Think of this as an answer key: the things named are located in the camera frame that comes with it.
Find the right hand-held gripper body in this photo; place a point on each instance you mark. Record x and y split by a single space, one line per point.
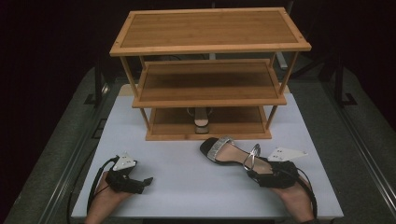
281 174

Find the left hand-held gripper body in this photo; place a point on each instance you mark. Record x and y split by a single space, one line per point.
123 180

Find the wooden three-tier shoe rack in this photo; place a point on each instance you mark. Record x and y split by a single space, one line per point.
208 29

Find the person's right hand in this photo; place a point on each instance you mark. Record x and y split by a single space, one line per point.
294 199

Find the black metal stand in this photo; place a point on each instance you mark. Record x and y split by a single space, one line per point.
98 84
341 84

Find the white stand leg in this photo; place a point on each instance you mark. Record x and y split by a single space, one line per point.
281 60

